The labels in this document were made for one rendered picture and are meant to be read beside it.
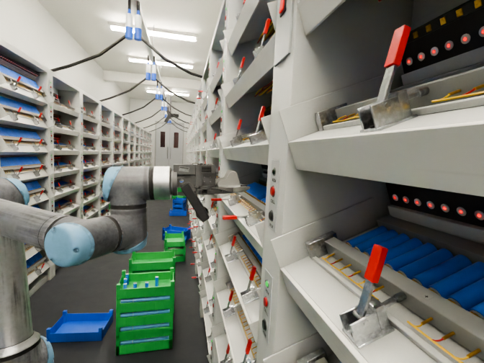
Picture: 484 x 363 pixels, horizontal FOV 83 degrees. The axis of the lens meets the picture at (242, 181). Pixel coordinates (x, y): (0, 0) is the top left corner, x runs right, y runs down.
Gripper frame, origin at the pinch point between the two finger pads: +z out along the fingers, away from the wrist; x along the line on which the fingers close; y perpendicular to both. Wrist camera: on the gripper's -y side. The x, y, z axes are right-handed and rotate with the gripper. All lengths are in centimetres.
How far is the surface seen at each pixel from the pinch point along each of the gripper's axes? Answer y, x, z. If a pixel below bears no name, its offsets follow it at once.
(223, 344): -67, 27, -2
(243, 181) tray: -0.7, 32.9, 7.0
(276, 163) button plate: 8.4, -33.1, -1.8
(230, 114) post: 26.1, 33.0, 1.8
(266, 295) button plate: -15.4, -31.9, -2.8
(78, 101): 63, 243, -121
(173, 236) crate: -81, 234, -28
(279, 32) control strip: 30.5, -30.8, -1.1
